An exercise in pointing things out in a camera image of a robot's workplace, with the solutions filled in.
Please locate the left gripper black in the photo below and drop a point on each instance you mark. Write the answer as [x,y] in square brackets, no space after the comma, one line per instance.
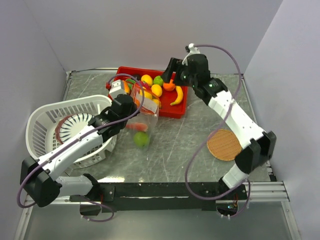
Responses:
[134,106]

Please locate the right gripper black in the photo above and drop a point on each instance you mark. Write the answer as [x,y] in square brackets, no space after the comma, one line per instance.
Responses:
[172,67]

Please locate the clear zip bag orange zipper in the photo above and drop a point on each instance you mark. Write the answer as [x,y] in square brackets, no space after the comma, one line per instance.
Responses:
[148,113]

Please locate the green lime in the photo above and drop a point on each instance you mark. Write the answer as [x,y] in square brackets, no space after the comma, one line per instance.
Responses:
[141,139]

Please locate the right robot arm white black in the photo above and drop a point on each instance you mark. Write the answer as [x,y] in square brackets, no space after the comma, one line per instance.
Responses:
[257,144]

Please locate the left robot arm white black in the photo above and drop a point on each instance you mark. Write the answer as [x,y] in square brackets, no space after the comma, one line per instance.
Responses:
[41,178]

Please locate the yellow orange mango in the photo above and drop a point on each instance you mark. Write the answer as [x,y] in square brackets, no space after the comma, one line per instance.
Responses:
[126,87]

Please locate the orange tangerine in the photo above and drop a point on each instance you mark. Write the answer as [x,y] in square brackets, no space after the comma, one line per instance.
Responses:
[169,86]

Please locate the green yellow guava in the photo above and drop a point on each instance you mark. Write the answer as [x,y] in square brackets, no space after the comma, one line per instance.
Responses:
[158,81]

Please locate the yellow banana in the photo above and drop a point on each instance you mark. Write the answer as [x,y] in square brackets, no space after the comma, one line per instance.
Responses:
[180,96]

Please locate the green watermelon wedge back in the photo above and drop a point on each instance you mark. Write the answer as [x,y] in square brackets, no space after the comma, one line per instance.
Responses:
[130,81]

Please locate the yellow pear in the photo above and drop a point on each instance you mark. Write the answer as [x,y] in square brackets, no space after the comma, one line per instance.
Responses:
[146,94]

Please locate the yellow orange centre fruit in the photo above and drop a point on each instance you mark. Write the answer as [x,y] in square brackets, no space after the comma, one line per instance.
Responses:
[157,90]

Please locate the yellow lemon back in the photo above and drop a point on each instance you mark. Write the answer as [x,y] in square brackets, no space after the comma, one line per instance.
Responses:
[147,79]

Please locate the red plastic tray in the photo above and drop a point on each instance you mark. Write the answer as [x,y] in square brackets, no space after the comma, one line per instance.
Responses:
[167,97]

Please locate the yellow fruit front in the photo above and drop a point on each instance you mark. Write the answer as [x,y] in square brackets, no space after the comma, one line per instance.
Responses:
[157,102]

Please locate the dark purple mangosteen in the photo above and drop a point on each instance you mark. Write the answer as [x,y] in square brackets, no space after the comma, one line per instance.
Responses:
[137,76]

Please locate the white blue striped plate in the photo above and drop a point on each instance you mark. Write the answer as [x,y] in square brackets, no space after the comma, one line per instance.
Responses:
[73,125]

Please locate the dark red plate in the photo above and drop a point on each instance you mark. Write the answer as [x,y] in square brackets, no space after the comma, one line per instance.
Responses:
[57,130]

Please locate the white plastic basket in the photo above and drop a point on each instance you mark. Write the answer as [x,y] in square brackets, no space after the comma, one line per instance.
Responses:
[40,131]

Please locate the round woven bamboo coaster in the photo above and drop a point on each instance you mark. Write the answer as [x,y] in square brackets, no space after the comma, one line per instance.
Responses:
[224,145]

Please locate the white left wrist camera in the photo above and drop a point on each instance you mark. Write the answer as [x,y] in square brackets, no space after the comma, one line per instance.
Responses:
[117,88]

